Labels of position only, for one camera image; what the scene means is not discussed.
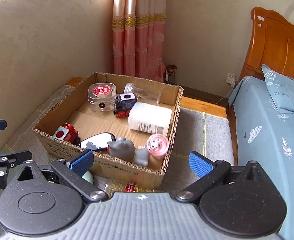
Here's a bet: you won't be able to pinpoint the wooden bed headboard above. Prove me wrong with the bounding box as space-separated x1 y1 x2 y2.
238 7 294 80

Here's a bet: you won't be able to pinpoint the brown cardboard box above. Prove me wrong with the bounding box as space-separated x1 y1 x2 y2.
33 72 183 189

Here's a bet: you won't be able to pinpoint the black correction tape dispenser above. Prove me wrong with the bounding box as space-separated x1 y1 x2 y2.
79 132 116 152

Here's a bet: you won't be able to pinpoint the black toy train engine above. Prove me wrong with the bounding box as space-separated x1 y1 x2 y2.
113 93 137 118

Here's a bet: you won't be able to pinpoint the white wall charger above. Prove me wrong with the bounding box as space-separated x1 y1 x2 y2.
226 73 236 88

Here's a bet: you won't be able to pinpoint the clutter behind curtain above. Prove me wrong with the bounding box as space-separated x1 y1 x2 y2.
164 65 178 85

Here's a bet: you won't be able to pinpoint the clear bottle golden capsules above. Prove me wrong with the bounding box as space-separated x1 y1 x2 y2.
104 179 153 197

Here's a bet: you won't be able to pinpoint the pink curtain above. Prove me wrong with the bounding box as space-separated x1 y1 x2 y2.
112 0 166 82

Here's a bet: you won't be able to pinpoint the blue bed sheet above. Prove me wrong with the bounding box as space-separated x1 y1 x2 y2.
229 76 294 239

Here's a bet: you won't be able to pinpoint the clear box red lid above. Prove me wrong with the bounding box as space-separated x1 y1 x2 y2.
87 83 117 112

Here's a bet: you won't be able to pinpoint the pink glitter panda bottle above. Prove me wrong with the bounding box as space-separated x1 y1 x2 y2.
146 134 169 159

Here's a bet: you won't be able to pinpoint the white charger cable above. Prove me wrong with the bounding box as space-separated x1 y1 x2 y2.
214 84 234 106

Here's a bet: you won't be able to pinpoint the mint green oval case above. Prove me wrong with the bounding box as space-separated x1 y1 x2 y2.
82 171 94 184

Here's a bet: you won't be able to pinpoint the white plastic bottle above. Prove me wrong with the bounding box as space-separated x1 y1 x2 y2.
128 102 172 136

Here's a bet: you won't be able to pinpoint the clear plastic jar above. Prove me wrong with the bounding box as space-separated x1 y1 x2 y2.
123 83 161 105

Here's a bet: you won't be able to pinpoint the blue flower pillow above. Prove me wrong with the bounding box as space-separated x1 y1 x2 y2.
262 64 294 114

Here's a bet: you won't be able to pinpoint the red toy train block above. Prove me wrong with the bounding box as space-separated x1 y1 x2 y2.
53 122 80 145

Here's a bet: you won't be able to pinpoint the grey bulldog toy figure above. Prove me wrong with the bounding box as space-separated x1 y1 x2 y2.
107 137 150 167

